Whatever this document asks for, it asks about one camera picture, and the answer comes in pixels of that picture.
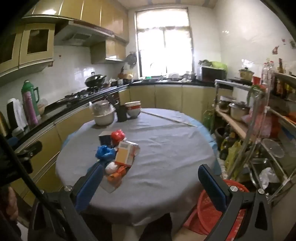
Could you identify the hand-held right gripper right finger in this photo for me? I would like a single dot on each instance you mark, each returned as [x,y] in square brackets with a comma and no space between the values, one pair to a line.
[212,185]

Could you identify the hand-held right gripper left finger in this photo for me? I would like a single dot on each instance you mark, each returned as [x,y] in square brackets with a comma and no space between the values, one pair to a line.
[90,185]

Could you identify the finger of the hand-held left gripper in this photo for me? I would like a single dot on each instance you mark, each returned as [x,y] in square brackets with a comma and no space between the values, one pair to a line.
[31,149]

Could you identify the white tissue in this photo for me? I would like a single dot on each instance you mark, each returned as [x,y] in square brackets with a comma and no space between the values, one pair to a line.
[111,168]

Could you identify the orange wrapper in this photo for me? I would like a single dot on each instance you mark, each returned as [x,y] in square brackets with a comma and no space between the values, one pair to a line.
[116,176]

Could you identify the red plastic basket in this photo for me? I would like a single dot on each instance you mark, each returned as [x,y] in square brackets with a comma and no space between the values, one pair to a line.
[208,213]

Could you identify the blue plastic bag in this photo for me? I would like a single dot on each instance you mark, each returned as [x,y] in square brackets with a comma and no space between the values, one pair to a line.
[105,152]

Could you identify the orange white carton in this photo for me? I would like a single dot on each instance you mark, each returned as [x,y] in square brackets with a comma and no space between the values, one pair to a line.
[124,154]

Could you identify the dark blue small box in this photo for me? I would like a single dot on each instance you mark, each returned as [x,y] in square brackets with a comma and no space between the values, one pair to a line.
[105,139]

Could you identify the red plastic bag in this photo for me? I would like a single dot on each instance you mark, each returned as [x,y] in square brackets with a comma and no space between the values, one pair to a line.
[118,136]

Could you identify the person's left hand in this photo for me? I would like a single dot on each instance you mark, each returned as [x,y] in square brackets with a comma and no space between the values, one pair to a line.
[8,204]

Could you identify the yellow plastic bag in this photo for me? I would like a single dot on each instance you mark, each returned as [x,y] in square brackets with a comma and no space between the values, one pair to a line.
[233,154]

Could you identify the gold thermos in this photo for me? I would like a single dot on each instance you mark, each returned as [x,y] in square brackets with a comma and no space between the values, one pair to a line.
[2,122]

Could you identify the pink thermos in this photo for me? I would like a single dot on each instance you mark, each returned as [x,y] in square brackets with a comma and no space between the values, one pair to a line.
[31,109]

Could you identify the black white electric kettle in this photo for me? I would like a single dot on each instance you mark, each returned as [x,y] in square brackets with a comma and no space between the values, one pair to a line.
[12,111]

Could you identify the light blue table cover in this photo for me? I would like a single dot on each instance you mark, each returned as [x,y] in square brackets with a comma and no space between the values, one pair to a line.
[211,141]

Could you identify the white plastic bag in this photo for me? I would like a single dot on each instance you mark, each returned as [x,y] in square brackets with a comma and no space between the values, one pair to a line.
[267,176]

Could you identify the black countertop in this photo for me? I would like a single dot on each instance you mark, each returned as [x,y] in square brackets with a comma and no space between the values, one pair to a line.
[69,109]

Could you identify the green thermos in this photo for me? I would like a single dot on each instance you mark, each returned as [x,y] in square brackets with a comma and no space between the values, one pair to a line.
[29,89]

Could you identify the grey tablecloth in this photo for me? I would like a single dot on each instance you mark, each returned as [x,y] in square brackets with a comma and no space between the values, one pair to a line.
[161,150]

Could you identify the wooden shelf board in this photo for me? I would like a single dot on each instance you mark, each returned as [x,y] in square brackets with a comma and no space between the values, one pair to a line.
[233,124]

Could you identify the white metal basin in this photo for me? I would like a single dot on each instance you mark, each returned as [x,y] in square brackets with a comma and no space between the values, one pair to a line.
[104,119]

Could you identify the gas stove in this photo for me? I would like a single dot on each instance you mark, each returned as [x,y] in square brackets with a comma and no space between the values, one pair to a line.
[76,95]

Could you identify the round glass lid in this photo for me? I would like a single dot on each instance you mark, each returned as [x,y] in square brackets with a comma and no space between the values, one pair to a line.
[272,148]

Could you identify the black cup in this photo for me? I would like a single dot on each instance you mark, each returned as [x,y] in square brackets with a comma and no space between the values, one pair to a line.
[121,114]

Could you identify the large steel pot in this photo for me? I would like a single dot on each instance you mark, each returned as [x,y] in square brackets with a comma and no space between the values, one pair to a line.
[238,112]

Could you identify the long wooden stick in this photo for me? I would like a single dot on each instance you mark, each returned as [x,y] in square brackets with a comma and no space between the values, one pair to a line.
[170,118]

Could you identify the pink plastic bag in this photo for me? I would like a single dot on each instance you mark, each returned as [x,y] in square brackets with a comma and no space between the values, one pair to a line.
[263,122]

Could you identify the small dark pot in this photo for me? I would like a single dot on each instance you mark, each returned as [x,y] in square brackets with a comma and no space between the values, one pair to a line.
[224,104]

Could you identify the stacked red white bowls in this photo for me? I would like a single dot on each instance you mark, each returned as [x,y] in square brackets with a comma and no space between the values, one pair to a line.
[133,109]

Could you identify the black wok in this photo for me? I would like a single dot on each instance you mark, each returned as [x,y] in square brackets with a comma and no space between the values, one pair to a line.
[94,80]

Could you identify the yellow base cabinets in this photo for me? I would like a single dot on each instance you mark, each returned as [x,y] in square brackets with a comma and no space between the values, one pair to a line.
[168,97]

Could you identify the metal storage rack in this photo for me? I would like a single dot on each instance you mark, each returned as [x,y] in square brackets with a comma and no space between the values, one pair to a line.
[231,83]

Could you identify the microwave oven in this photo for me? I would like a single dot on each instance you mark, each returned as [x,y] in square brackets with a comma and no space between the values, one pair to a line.
[212,74]

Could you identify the red container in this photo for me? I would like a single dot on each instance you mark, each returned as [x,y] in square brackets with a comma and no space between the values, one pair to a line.
[256,80]

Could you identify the yellow enamel pot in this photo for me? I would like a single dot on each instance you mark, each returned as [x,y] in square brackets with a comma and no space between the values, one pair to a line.
[246,74]

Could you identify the green bag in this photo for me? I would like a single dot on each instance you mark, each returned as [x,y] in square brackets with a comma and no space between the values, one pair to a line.
[218,64]

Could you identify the range hood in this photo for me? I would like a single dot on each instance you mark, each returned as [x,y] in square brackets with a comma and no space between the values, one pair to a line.
[78,34]

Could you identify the clear plastic bottle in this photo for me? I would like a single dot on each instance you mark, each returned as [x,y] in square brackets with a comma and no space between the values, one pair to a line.
[266,73]

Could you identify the window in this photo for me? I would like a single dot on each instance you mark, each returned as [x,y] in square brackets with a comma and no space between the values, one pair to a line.
[164,46]

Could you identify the small wall fan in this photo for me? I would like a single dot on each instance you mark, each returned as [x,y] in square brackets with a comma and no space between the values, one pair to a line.
[131,60]

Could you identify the red floral wall sticker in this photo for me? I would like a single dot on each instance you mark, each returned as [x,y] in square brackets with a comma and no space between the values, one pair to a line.
[275,50]

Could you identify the yellow wall cabinets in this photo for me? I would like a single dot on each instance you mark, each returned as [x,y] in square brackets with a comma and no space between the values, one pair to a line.
[97,11]

